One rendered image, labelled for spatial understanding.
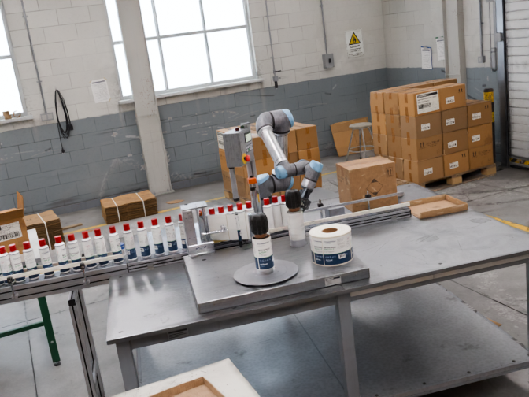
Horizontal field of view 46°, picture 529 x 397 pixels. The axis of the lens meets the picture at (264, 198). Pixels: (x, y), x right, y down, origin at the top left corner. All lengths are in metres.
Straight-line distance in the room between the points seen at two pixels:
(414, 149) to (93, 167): 4.24
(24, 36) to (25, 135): 1.24
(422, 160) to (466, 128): 0.69
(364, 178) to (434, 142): 3.45
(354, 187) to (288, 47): 5.83
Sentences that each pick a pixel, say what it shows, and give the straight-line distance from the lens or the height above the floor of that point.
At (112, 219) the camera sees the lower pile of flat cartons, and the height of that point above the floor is 0.05.
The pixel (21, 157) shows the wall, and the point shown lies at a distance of 8.66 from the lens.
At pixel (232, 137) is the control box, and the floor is 1.45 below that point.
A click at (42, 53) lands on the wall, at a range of 8.61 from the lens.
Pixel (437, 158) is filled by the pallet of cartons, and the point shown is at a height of 0.38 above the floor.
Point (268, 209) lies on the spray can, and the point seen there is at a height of 1.03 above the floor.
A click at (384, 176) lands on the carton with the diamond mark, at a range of 3.90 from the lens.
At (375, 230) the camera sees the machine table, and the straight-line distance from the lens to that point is 3.59.
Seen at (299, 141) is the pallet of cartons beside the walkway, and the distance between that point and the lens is 7.11.
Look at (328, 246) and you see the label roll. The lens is 2.95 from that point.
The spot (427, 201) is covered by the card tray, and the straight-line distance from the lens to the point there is 4.01.
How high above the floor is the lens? 1.97
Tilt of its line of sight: 15 degrees down
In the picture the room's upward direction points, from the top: 8 degrees counter-clockwise
